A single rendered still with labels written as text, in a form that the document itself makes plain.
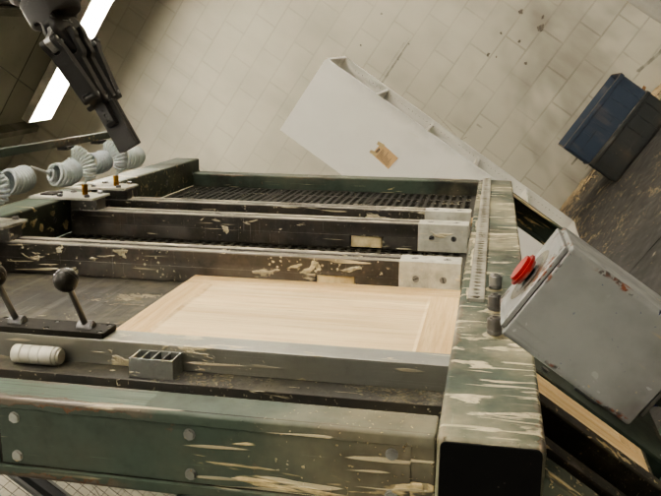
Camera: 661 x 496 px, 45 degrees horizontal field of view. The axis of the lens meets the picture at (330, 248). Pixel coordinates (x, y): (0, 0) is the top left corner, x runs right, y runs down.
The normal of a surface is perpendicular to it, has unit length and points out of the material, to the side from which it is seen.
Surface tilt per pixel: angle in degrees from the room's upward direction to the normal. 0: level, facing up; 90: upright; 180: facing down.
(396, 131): 90
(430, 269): 90
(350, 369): 90
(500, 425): 56
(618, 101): 90
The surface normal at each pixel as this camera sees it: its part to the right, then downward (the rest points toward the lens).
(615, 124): -0.17, 0.18
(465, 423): 0.00, -0.98
